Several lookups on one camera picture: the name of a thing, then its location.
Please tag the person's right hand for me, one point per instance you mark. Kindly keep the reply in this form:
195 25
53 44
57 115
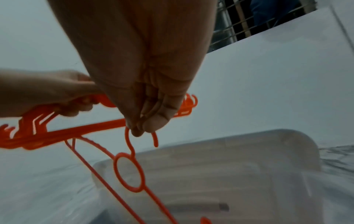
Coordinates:
132 48

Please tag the person's left hand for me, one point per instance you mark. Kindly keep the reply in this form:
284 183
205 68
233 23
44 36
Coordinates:
44 91

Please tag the bundle of orange hangers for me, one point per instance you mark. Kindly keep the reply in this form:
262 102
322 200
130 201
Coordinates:
69 131

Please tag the single orange plastic hanger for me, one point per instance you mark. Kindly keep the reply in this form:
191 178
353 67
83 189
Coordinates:
130 172

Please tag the clear plastic storage bin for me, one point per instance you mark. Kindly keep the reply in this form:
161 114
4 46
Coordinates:
221 175

